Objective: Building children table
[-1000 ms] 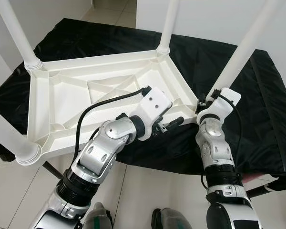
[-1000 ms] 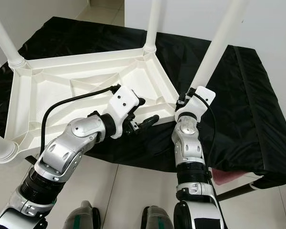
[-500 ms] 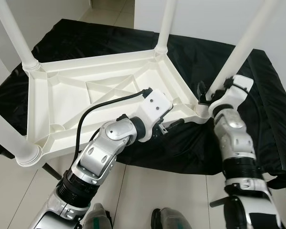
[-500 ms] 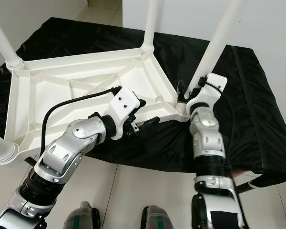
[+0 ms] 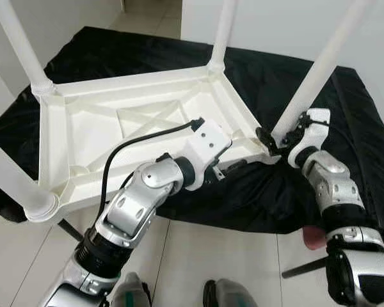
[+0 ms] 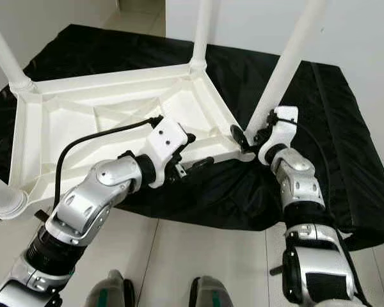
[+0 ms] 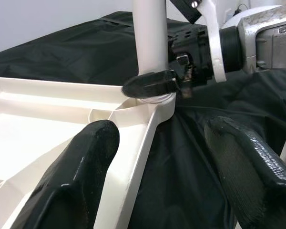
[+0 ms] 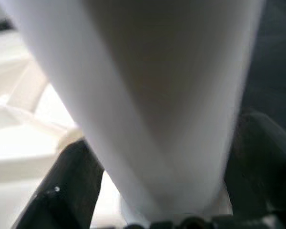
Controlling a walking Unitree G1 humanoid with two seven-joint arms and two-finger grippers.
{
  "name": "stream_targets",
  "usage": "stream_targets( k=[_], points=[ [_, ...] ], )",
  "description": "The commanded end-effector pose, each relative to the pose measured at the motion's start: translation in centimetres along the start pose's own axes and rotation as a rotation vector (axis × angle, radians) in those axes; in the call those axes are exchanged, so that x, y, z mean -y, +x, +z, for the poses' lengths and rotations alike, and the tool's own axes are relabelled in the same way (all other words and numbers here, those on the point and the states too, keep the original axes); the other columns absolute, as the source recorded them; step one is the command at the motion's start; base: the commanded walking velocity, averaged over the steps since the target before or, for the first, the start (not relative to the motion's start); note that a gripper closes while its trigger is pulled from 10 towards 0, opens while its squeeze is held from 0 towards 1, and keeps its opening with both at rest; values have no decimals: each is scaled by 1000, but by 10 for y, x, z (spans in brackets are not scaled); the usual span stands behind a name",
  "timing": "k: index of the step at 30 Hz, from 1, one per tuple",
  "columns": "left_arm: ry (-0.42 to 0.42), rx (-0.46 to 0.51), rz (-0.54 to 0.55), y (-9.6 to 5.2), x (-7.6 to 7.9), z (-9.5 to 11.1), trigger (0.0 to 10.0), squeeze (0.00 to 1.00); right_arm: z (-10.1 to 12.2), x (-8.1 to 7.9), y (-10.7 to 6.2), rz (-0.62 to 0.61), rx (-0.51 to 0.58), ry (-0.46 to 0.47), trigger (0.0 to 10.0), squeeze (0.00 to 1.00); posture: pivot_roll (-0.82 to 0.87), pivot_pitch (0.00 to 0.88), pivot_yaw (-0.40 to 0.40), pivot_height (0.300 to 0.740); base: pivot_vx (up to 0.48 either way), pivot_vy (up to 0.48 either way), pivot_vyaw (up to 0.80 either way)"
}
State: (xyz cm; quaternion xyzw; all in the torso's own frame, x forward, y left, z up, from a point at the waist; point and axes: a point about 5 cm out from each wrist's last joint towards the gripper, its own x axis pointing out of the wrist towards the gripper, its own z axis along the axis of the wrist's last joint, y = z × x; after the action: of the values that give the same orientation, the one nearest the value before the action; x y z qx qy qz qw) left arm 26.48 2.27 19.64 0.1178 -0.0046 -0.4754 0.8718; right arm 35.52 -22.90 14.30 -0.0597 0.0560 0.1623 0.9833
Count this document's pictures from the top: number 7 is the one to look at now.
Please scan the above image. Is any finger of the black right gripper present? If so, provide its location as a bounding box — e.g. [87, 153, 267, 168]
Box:
[121, 69, 182, 99]

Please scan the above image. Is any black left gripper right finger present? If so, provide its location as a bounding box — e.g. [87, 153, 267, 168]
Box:
[204, 115, 286, 229]

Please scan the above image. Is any white plastic table top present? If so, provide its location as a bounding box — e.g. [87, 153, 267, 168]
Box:
[0, 70, 177, 229]

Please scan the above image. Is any white plastic table leg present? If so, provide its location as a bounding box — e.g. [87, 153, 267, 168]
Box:
[132, 0, 177, 104]

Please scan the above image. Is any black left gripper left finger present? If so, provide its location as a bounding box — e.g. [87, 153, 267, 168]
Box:
[21, 119, 121, 229]

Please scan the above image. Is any black table cloth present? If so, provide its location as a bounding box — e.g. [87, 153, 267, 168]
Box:
[0, 10, 286, 229]

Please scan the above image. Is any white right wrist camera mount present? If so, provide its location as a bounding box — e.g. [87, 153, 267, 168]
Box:
[169, 0, 228, 83]

